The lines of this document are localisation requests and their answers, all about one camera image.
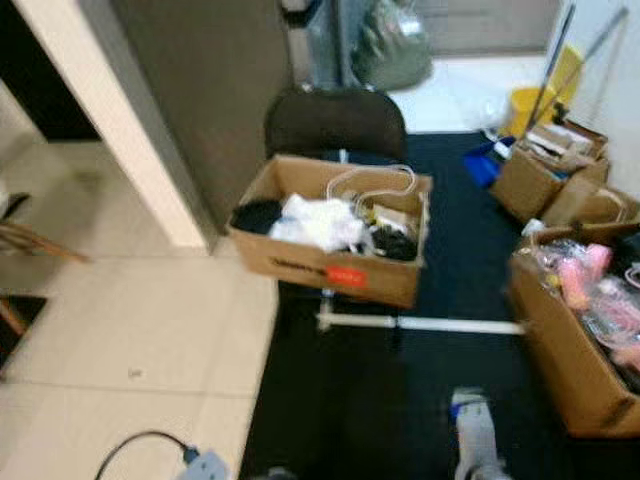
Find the white floor tape strip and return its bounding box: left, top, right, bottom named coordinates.
left=314, top=310, right=527, bottom=337

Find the pink plastic bag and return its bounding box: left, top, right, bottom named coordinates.
left=589, top=274, right=640, bottom=373

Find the brown wooden stick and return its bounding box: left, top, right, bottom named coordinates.
left=0, top=194, right=93, bottom=267

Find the white crumpled cloth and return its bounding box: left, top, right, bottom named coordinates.
left=268, top=193, right=372, bottom=254

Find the black floor mat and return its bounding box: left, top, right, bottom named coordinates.
left=240, top=130, right=640, bottom=480

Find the large cardboard box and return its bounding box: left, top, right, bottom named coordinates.
left=507, top=221, right=640, bottom=440

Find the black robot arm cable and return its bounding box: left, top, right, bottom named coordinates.
left=94, top=430, right=193, bottom=480

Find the black mop handle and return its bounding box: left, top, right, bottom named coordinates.
left=524, top=4, right=577, bottom=137

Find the yellow mop bucket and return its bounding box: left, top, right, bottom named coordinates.
left=507, top=44, right=584, bottom=140

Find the grey metal stand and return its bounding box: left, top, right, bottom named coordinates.
left=282, top=0, right=357, bottom=91

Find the white looped cable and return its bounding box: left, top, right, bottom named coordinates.
left=325, top=164, right=419, bottom=218

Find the black bundled item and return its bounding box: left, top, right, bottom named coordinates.
left=370, top=225, right=422, bottom=264

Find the pink bottle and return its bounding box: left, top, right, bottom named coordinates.
left=559, top=244, right=614, bottom=312

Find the black cloth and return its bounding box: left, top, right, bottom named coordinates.
left=231, top=199, right=287, bottom=237

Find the cardboard box red label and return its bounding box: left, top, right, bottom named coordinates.
left=227, top=155, right=434, bottom=310

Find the open cardboard box with papers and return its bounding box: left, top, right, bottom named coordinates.
left=490, top=119, right=611, bottom=224

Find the grey green plastic bag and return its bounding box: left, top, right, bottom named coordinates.
left=349, top=0, right=434, bottom=94

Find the blue dustpan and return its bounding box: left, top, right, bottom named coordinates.
left=462, top=137, right=512, bottom=190

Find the grey broom handle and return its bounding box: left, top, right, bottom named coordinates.
left=564, top=7, right=630, bottom=101

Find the dark brown door panel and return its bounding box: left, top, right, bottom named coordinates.
left=110, top=0, right=296, bottom=233

